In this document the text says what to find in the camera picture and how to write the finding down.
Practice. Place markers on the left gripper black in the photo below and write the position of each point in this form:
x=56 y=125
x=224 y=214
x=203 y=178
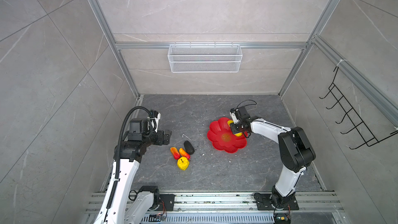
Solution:
x=159 y=141

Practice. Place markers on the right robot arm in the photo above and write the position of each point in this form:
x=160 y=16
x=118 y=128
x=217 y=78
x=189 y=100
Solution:
x=295 y=150

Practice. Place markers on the white wire mesh basket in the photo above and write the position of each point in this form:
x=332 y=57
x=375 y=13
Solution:
x=190 y=58

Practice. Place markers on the black wire hook rack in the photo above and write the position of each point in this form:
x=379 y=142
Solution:
x=357 y=124

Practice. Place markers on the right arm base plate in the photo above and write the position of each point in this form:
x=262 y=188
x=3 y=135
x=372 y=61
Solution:
x=264 y=201

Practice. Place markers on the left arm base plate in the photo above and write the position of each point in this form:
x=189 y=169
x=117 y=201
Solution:
x=166 y=201

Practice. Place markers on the yellow fake apple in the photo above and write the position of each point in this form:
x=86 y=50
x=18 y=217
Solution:
x=183 y=163

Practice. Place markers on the red flower-shaped fruit bowl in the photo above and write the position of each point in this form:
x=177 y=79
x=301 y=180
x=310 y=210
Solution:
x=223 y=139

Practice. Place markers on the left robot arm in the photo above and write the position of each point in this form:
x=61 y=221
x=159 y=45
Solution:
x=139 y=130

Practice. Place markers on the red orange mango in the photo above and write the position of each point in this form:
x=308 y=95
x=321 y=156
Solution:
x=183 y=153
x=175 y=153

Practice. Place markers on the long yellow fake fruit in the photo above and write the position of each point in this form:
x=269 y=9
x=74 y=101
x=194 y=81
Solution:
x=234 y=128

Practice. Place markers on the aluminium rail at front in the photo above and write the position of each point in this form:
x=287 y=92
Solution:
x=224 y=202

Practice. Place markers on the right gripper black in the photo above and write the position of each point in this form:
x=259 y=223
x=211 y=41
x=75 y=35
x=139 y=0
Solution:
x=233 y=129

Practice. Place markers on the dark fake avocado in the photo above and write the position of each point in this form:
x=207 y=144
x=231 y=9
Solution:
x=189 y=148

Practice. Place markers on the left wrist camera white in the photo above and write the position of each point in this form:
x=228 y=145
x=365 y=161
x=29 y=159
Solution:
x=154 y=120

